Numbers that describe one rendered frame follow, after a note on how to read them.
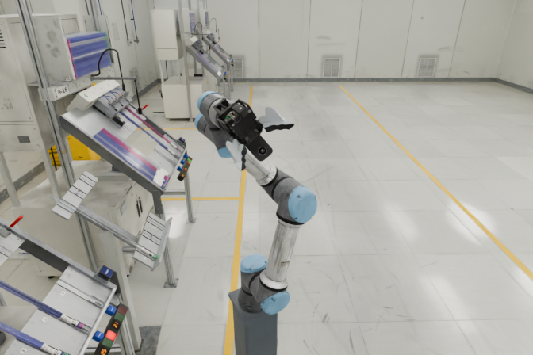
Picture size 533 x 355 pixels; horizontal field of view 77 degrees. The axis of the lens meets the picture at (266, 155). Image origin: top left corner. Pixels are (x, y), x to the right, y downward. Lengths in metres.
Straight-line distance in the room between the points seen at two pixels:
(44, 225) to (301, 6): 7.16
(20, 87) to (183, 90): 3.65
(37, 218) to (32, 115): 0.70
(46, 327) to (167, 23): 4.66
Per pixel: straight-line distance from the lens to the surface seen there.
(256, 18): 8.43
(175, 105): 5.71
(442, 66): 9.69
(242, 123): 0.76
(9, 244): 1.53
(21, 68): 2.20
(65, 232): 2.57
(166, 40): 5.54
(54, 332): 1.42
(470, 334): 2.54
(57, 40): 2.18
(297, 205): 1.16
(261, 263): 1.47
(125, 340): 1.83
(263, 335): 1.72
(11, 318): 1.81
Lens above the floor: 1.77
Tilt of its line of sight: 24 degrees down
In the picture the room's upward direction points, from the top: straight up
